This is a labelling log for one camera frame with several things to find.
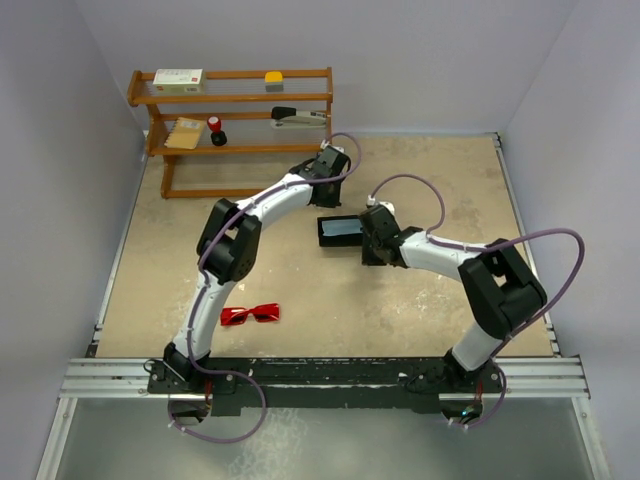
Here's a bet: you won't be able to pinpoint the black white stapler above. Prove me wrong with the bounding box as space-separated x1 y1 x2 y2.
270 106 327 130

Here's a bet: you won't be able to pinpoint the wooden three-tier shelf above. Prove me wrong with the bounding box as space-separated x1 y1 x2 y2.
127 68 333 199

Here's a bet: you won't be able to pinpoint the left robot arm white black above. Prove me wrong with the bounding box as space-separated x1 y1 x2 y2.
163 144 353 392

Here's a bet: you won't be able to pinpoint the black glasses case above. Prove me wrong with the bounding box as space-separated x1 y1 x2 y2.
317 215 363 248

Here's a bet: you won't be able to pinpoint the aluminium frame rail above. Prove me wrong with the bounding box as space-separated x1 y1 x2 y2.
61 134 589 413

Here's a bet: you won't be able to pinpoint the red black stamp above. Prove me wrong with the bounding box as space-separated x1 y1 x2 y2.
207 116 227 147

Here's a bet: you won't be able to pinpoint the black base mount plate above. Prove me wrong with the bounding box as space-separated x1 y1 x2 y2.
143 345 503 417

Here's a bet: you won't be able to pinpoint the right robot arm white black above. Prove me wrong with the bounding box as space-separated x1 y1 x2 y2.
358 205 547 391

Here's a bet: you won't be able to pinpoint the yellow grey eraser block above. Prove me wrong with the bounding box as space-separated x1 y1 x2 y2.
264 71 284 93

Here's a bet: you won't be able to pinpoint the blue cleaning cloth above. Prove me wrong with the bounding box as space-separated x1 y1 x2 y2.
320 217 362 237

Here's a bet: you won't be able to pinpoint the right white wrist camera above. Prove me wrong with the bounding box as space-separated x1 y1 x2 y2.
366 197 395 215

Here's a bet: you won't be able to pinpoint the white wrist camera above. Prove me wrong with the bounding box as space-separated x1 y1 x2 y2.
320 143 345 154
366 197 395 215

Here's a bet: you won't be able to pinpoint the red sunglasses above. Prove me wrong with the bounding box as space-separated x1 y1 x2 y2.
220 303 281 327

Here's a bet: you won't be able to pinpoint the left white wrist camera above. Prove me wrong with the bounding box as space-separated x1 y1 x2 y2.
320 143 345 154

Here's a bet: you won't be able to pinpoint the white green box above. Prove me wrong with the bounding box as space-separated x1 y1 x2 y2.
152 69 206 95

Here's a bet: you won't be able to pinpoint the brown spiral notebook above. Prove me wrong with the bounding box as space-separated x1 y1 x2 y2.
164 117 206 150

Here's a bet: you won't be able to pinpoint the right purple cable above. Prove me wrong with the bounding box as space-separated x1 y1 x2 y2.
368 173 587 431

